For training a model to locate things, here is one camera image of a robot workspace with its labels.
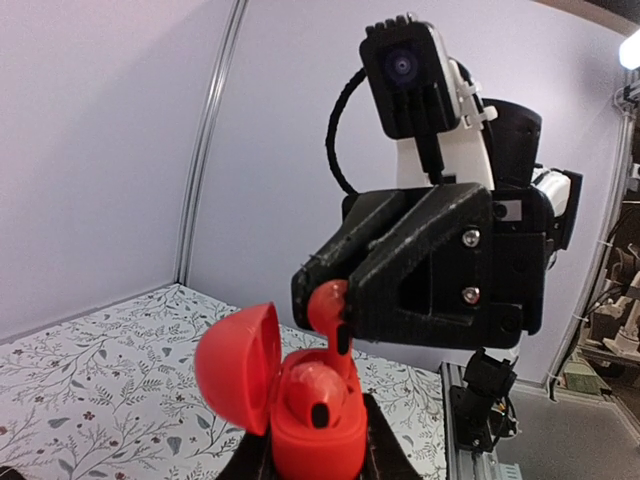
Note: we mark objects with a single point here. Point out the floral patterned table mat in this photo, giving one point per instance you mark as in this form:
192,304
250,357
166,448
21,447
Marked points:
113,395

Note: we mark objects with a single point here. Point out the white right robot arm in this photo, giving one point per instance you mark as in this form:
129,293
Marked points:
514,137

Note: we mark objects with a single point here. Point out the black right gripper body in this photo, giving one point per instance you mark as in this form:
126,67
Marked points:
520,254

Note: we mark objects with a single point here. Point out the red earbud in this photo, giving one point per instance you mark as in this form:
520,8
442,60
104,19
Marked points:
325,313
315,394

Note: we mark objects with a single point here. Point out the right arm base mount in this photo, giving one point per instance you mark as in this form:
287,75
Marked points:
488,382

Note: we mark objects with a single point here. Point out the left aluminium frame post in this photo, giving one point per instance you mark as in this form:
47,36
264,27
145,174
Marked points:
204,139

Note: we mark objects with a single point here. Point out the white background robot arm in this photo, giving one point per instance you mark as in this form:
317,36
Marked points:
618,321

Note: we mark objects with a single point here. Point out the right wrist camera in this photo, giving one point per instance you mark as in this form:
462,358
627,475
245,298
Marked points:
409,74

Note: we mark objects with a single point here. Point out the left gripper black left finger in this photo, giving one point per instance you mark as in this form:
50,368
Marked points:
252,460

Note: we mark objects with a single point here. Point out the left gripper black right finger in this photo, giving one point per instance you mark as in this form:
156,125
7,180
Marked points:
384,457

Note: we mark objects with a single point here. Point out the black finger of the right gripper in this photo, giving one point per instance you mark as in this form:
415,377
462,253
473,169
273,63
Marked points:
383,249
461,272

